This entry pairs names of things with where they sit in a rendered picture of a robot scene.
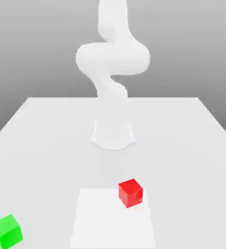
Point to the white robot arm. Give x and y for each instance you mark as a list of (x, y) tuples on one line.
[(113, 58)]

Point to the small red cube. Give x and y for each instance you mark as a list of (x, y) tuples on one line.
[(130, 192)]

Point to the small green cube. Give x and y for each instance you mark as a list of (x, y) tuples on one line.
[(6, 231)]

